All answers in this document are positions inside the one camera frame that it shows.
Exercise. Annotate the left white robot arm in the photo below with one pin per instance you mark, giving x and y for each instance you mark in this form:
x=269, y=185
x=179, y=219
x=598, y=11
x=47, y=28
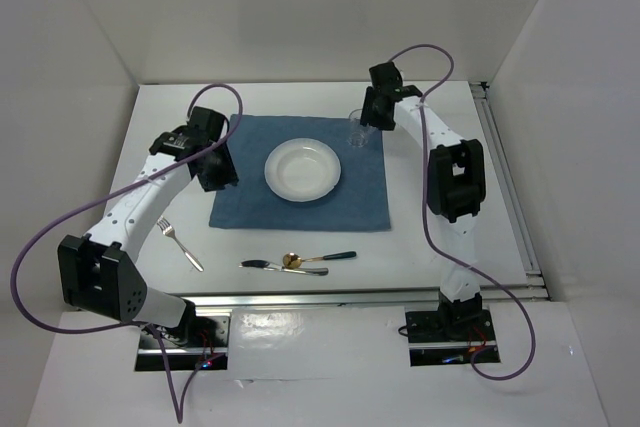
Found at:
x=98, y=270

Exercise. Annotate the aluminium rail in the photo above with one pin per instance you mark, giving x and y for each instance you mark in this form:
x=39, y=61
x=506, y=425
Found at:
x=299, y=299
x=536, y=288

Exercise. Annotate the aluminium right side rail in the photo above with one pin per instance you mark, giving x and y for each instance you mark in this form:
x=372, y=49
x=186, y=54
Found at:
x=536, y=288

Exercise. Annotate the aluminium front rail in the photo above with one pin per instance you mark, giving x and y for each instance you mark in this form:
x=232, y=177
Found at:
x=299, y=299

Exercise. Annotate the clear drinking glass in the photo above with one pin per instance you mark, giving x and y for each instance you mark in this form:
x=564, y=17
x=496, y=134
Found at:
x=359, y=134

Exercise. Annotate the gold spoon green handle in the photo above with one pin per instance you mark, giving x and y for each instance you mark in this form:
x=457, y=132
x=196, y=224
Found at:
x=294, y=261

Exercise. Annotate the blue cloth napkin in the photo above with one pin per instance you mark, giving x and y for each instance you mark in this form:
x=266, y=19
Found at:
x=357, y=204

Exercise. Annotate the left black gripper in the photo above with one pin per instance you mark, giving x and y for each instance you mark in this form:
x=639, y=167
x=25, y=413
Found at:
x=227, y=174

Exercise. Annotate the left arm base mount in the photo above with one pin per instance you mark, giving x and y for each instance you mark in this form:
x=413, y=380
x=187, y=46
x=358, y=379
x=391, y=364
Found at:
x=209, y=346

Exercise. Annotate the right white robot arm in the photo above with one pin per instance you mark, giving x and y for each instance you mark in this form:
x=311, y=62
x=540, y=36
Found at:
x=454, y=186

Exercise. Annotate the silver fork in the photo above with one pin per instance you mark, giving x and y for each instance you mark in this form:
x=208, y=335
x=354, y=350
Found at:
x=168, y=231

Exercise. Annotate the silver table knife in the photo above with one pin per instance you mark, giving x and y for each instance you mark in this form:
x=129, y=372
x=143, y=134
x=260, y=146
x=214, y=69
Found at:
x=270, y=266

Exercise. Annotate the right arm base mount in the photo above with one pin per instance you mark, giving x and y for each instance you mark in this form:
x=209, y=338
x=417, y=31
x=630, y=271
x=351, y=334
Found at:
x=430, y=343

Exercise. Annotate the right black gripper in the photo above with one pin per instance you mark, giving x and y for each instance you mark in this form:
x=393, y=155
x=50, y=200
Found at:
x=368, y=115

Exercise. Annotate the white bowl plate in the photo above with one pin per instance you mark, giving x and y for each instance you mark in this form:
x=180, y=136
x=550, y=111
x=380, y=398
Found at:
x=302, y=170

